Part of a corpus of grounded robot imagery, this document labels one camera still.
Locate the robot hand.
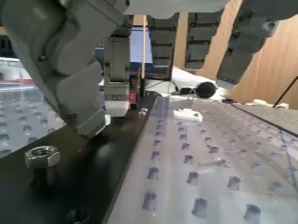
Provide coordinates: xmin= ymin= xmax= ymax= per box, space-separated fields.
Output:
xmin=0 ymin=0 xmax=298 ymax=140

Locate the large steel hex nut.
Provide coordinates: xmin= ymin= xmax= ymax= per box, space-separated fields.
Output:
xmin=23 ymin=145 xmax=61 ymax=170

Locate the thin stick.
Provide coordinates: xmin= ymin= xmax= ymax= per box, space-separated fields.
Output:
xmin=137 ymin=14 xmax=149 ymax=105

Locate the small white box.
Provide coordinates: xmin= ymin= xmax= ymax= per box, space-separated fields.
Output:
xmin=172 ymin=108 xmax=205 ymax=124

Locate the small black round object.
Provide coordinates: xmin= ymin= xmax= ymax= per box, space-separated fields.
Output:
xmin=194 ymin=81 xmax=220 ymax=99

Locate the black plate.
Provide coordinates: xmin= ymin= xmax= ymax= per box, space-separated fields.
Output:
xmin=0 ymin=93 xmax=162 ymax=224

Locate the clear box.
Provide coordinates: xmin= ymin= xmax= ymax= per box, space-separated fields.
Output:
xmin=0 ymin=56 xmax=298 ymax=224

